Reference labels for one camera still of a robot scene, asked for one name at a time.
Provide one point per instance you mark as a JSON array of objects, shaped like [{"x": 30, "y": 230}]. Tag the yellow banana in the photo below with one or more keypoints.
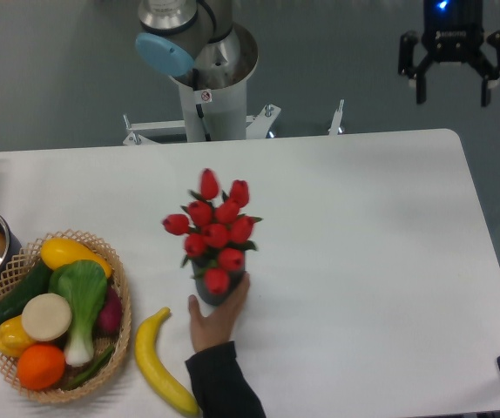
[{"x": 161, "y": 381}]

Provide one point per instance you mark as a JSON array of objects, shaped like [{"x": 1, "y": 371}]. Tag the cream round radish slice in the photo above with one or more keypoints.
[{"x": 46, "y": 317}]

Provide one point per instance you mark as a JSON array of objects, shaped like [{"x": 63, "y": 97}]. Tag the woven wicker basket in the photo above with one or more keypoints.
[{"x": 18, "y": 267}]

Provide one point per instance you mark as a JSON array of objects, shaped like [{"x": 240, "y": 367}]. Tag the yellow squash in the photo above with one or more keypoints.
[{"x": 58, "y": 252}]

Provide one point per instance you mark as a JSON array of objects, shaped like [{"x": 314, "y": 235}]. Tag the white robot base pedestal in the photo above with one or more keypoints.
[{"x": 208, "y": 115}]

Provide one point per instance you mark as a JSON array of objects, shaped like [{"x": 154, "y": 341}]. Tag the dark green cucumber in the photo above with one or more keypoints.
[{"x": 34, "y": 283}]

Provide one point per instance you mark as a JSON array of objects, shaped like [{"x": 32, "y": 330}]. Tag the dark sleeved forearm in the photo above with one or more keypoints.
[{"x": 219, "y": 386}]

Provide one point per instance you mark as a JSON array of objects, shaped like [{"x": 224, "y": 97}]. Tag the green chili pepper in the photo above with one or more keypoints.
[{"x": 80, "y": 379}]

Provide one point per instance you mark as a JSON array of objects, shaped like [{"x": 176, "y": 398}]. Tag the purple sweet potato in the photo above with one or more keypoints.
[{"x": 110, "y": 316}]

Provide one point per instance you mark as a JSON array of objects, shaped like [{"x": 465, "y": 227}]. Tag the yellow bell pepper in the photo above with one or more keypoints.
[{"x": 13, "y": 338}]

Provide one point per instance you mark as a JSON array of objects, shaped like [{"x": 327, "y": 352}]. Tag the person's hand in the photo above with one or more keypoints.
[{"x": 217, "y": 328}]

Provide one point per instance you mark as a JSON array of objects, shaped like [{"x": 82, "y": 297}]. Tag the orange fruit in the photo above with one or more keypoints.
[{"x": 40, "y": 366}]

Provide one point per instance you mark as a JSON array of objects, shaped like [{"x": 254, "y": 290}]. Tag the red tulip bouquet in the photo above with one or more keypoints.
[{"x": 214, "y": 225}]

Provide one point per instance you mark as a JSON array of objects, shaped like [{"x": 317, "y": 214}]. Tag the green bok choy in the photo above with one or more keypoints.
[{"x": 83, "y": 285}]

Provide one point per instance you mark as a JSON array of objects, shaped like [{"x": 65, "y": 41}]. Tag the dark grey ribbed vase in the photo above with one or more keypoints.
[{"x": 215, "y": 283}]

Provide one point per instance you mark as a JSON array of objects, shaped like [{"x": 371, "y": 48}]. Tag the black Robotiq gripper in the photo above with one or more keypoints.
[{"x": 453, "y": 33}]

